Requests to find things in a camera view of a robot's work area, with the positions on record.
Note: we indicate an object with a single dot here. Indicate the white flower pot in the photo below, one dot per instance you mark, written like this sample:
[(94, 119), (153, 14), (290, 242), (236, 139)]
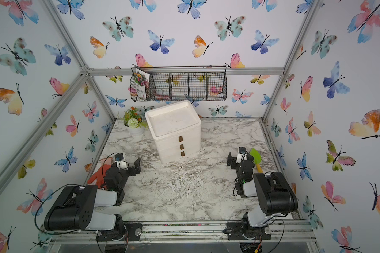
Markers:
[(136, 132)]

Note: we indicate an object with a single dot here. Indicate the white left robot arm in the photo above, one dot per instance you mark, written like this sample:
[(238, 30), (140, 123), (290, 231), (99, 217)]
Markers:
[(74, 209)]

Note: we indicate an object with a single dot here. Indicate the black wire wall basket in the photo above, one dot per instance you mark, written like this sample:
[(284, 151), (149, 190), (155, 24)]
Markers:
[(177, 83)]

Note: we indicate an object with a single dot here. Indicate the white drawer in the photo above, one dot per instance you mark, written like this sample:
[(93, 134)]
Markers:
[(177, 152), (177, 145), (187, 135)]

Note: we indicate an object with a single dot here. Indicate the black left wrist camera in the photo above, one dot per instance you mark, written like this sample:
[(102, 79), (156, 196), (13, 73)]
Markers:
[(120, 159)]

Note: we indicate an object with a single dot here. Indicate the green toy shovel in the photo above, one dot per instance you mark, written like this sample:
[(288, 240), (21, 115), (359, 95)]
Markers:
[(256, 159)]

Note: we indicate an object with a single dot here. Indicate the red rubber glove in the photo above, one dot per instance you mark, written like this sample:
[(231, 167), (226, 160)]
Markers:
[(98, 177)]

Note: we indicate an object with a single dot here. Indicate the white drawer cabinet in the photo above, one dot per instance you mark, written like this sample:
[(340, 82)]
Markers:
[(176, 130)]

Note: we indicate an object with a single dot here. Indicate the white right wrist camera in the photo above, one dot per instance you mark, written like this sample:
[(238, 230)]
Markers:
[(241, 157)]

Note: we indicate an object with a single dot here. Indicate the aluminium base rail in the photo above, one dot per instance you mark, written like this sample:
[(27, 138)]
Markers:
[(163, 232)]

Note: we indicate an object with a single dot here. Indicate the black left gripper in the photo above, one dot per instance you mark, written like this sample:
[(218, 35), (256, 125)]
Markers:
[(132, 172)]

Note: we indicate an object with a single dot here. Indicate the white bottom drawer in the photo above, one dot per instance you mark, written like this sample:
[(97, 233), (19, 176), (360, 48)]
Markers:
[(177, 152)]

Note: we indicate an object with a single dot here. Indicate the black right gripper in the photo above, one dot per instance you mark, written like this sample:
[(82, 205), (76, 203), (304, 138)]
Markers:
[(233, 161)]

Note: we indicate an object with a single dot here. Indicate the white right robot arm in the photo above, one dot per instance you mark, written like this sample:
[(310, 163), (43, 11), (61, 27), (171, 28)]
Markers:
[(275, 197)]

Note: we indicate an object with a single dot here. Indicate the flower seed packet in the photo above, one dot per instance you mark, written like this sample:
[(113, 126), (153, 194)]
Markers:
[(142, 83)]

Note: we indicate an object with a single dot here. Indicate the artificial green flower plant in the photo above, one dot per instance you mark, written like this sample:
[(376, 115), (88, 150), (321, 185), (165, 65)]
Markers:
[(133, 118)]

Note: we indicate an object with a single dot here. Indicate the white top drawer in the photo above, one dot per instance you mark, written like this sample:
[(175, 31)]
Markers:
[(187, 135)]

